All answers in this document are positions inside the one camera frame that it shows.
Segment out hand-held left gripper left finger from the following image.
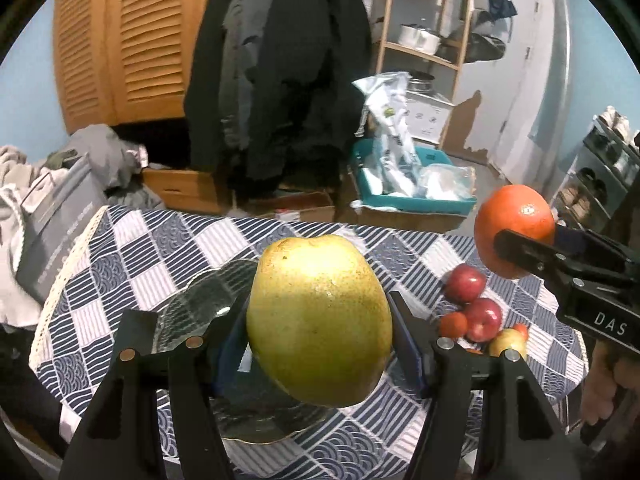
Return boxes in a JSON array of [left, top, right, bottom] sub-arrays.
[[59, 292, 261, 480]]

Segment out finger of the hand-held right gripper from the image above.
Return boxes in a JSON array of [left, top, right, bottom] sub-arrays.
[[492, 229, 576, 282], [554, 225, 626, 261]]

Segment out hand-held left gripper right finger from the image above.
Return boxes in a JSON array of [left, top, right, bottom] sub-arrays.
[[387, 290, 581, 480]]

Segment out large orange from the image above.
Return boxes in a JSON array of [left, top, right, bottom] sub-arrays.
[[473, 184, 557, 280]]

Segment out clear glass plate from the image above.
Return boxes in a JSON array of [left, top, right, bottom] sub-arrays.
[[152, 259, 331, 445]]

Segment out red apple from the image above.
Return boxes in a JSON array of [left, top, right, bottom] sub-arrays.
[[464, 297, 503, 343], [444, 264, 487, 304]]

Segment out large yellow-green pear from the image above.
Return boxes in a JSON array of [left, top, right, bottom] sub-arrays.
[[246, 234, 395, 408]]

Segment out yellow-red apple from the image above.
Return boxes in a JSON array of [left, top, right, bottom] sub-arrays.
[[488, 328, 528, 358]]

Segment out person's right hand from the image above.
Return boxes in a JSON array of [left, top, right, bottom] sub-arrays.
[[581, 339, 625, 415]]

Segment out metal shoe rack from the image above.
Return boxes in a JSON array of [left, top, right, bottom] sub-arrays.
[[554, 114, 640, 233]]

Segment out clear plastic bag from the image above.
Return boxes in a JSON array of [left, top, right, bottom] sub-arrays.
[[417, 162, 476, 200]]

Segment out flat cardboard box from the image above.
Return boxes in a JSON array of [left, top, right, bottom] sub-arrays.
[[350, 204, 472, 234]]

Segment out teal plastic crate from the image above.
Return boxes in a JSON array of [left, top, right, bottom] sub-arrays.
[[350, 139, 478, 216]]

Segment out blue white checked tablecloth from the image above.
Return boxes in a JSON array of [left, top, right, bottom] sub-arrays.
[[29, 205, 588, 480]]

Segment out white patterned box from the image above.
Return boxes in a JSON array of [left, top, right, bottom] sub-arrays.
[[404, 91, 454, 149]]

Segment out white door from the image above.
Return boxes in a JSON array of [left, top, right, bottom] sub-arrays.
[[487, 0, 543, 181]]

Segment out grey tall cabinet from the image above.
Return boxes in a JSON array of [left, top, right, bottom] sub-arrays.
[[529, 0, 572, 147]]

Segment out white plastic bag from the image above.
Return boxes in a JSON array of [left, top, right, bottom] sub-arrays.
[[351, 71, 423, 197]]

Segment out metal steamer pot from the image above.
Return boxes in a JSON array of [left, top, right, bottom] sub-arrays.
[[407, 72, 436, 96]]

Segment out dark pan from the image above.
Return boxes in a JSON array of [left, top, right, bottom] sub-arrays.
[[449, 31, 509, 64]]

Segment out wooden shelf rack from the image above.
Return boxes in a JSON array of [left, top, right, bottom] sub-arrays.
[[372, 0, 476, 151]]

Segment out grey clothing pile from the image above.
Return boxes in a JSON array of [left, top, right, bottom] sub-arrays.
[[69, 125, 166, 209]]

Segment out dark blue cloth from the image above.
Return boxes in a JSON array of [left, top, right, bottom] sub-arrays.
[[480, 0, 519, 24]]

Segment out beige blanket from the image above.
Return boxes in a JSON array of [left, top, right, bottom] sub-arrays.
[[0, 145, 68, 329]]

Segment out black jacket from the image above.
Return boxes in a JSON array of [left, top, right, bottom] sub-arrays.
[[184, 0, 373, 197]]

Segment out grey jacket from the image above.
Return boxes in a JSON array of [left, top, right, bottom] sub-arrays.
[[219, 0, 273, 153]]

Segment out wooden louvered cabinet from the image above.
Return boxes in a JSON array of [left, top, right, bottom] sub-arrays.
[[51, 0, 223, 133]]

